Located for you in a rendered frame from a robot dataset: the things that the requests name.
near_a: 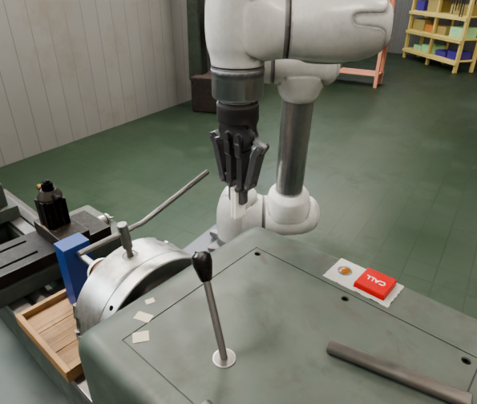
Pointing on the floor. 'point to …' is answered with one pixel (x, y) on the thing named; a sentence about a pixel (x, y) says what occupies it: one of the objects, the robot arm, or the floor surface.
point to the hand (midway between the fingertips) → (238, 202)
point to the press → (199, 59)
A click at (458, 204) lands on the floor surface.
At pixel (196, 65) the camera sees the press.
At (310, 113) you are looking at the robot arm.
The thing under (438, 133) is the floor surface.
